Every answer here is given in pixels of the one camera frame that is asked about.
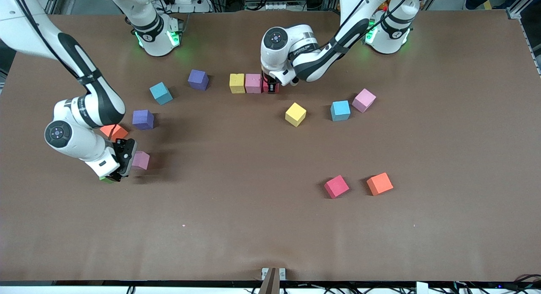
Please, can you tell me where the pink foam block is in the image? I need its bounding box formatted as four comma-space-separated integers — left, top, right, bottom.
132, 151, 150, 170
352, 88, 377, 113
245, 74, 263, 94

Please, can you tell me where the yellow foam block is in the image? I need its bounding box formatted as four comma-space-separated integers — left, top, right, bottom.
229, 73, 246, 94
285, 102, 307, 127

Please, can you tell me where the orange foam block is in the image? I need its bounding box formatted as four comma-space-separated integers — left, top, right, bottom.
366, 172, 394, 196
101, 124, 129, 141

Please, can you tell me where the purple foam block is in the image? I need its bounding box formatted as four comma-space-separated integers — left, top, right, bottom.
188, 69, 210, 91
132, 110, 154, 130

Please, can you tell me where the cyan foam block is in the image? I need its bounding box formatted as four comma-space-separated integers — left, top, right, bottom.
149, 82, 174, 105
330, 100, 351, 121

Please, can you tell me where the brown paper table cover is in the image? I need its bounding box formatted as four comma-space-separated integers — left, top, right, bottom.
0, 10, 541, 282

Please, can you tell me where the metal table edge bracket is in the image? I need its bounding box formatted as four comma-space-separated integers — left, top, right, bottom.
259, 267, 287, 294

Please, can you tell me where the aluminium table edge rail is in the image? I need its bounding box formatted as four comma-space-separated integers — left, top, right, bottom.
518, 18, 541, 77

